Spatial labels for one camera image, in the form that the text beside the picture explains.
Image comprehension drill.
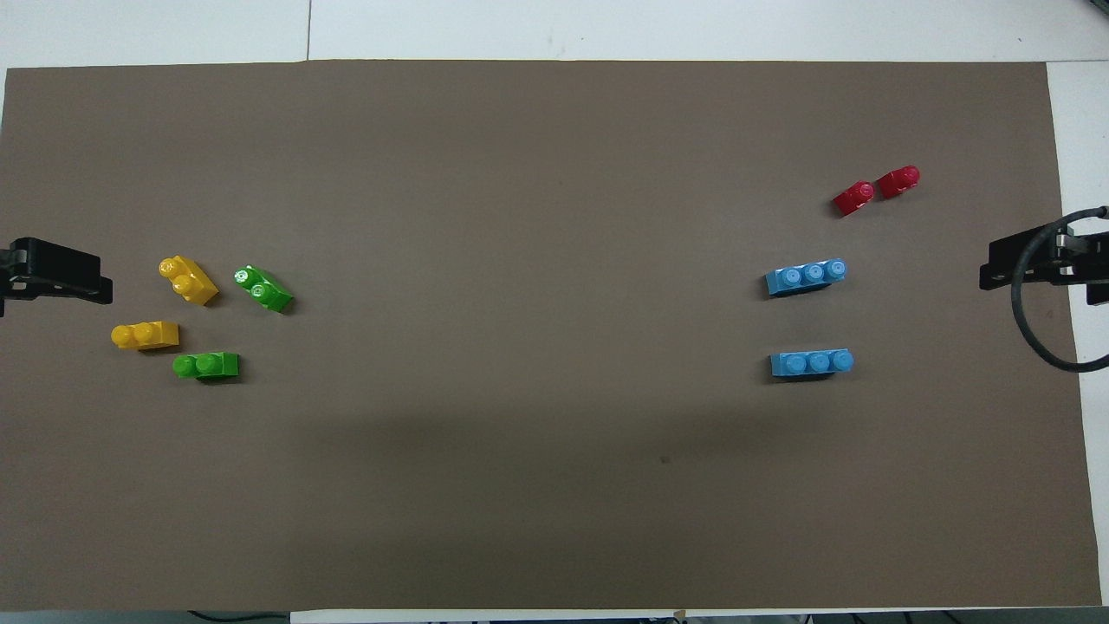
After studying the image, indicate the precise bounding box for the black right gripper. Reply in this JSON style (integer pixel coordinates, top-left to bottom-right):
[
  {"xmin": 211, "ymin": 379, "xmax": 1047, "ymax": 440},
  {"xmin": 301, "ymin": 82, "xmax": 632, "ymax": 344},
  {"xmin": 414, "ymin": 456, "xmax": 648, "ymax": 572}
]
[{"xmin": 979, "ymin": 221, "xmax": 1109, "ymax": 292}]

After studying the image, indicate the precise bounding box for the thin black floor cable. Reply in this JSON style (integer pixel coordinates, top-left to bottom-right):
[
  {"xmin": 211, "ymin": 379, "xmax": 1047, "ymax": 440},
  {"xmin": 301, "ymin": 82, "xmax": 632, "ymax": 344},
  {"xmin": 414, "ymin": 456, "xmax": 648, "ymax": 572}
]
[{"xmin": 186, "ymin": 610, "xmax": 291, "ymax": 624}]

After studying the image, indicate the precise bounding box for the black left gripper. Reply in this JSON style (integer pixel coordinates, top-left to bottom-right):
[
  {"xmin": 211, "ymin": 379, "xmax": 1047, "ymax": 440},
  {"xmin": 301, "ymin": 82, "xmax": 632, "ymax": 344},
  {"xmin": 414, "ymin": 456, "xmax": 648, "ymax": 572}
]
[{"xmin": 0, "ymin": 237, "xmax": 114, "ymax": 305}]

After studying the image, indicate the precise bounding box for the brown table mat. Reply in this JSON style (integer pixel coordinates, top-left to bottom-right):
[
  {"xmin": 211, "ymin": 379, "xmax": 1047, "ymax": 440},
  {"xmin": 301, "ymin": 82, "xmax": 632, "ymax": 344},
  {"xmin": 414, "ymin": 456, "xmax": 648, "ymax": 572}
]
[{"xmin": 0, "ymin": 59, "xmax": 1103, "ymax": 612}]

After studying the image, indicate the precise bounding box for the blue three-stud toy brick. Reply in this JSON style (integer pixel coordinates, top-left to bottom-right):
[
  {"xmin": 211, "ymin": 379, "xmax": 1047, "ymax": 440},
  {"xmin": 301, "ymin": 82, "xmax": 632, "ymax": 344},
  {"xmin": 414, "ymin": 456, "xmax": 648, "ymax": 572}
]
[
  {"xmin": 764, "ymin": 258, "xmax": 848, "ymax": 298},
  {"xmin": 770, "ymin": 348, "xmax": 855, "ymax": 380}
]

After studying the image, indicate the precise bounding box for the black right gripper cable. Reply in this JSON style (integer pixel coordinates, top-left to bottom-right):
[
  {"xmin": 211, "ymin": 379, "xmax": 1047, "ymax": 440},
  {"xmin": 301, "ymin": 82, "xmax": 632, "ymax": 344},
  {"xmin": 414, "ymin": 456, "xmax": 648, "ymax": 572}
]
[{"xmin": 1012, "ymin": 206, "xmax": 1109, "ymax": 374}]

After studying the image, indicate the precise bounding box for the green two-stud toy brick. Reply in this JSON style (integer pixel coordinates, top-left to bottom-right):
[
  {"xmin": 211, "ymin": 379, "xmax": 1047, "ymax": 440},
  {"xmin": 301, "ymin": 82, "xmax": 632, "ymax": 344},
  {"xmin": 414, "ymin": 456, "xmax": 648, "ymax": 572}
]
[
  {"xmin": 172, "ymin": 351, "xmax": 241, "ymax": 381},
  {"xmin": 233, "ymin": 264, "xmax": 295, "ymax": 314}
]

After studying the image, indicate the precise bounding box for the red one-stud toy brick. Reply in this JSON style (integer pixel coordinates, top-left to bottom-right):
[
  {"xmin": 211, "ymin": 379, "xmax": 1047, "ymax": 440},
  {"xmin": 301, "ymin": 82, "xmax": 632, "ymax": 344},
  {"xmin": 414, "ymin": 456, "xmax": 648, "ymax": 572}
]
[
  {"xmin": 832, "ymin": 180, "xmax": 876, "ymax": 218},
  {"xmin": 876, "ymin": 165, "xmax": 921, "ymax": 201}
]

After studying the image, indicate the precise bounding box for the yellow two-stud toy brick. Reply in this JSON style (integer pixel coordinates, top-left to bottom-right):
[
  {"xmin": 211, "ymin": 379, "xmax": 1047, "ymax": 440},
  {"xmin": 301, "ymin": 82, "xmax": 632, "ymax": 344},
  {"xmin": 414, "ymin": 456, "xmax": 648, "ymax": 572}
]
[
  {"xmin": 111, "ymin": 321, "xmax": 180, "ymax": 351},
  {"xmin": 159, "ymin": 255, "xmax": 220, "ymax": 307}
]

